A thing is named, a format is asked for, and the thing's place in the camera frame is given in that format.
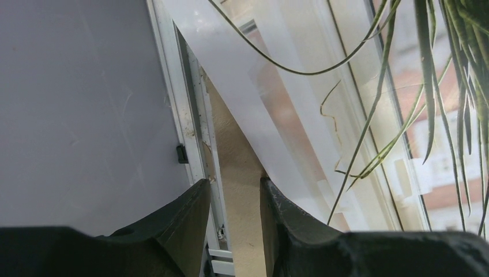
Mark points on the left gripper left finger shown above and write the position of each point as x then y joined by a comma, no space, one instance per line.
167,242

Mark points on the aluminium rail frame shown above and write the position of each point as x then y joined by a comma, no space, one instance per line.
192,111

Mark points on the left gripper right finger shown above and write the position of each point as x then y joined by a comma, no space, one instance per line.
298,244

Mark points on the glossy photo print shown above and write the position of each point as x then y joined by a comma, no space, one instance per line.
370,115

